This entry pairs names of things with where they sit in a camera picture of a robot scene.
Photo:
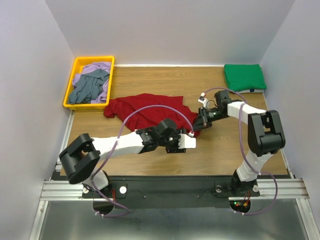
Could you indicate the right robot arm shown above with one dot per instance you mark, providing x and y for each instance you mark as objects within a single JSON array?
[{"x": 265, "y": 137}]

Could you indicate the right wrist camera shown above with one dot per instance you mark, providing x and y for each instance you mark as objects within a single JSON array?
[{"x": 203, "y": 100}]

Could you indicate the folded green t shirt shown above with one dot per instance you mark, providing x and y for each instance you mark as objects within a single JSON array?
[{"x": 244, "y": 77}]

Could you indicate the yellow plastic bin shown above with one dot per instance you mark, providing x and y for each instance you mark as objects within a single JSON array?
[{"x": 78, "y": 65}]

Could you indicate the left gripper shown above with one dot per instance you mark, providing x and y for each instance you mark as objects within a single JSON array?
[{"x": 175, "y": 148}]

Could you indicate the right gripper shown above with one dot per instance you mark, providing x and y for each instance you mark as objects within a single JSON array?
[{"x": 202, "y": 120}]

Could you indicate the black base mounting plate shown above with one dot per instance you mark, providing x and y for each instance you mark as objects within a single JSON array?
[{"x": 172, "y": 192}]

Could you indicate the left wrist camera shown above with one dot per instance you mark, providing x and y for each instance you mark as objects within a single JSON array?
[{"x": 186, "y": 142}]

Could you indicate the lavender t shirt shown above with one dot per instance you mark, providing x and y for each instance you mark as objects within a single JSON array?
[{"x": 91, "y": 67}]

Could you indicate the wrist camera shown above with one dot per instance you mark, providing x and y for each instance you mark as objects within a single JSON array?
[
  {"x": 203, "y": 100},
  {"x": 186, "y": 142}
]

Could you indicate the red t shirt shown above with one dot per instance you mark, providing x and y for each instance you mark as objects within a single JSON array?
[{"x": 164, "y": 107}]

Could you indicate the grey-blue t shirt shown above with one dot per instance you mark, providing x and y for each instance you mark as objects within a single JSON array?
[{"x": 91, "y": 88}]

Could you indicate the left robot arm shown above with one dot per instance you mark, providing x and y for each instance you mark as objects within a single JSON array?
[{"x": 80, "y": 158}]

